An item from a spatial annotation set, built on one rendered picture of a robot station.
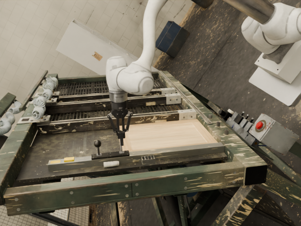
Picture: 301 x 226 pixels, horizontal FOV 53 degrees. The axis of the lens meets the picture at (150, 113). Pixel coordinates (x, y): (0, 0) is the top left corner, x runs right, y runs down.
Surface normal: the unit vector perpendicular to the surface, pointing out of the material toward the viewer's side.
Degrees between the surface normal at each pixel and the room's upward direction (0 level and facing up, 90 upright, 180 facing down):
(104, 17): 90
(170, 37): 90
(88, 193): 90
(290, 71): 90
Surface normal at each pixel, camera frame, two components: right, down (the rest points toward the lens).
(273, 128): 0.18, 0.33
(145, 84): 0.54, 0.39
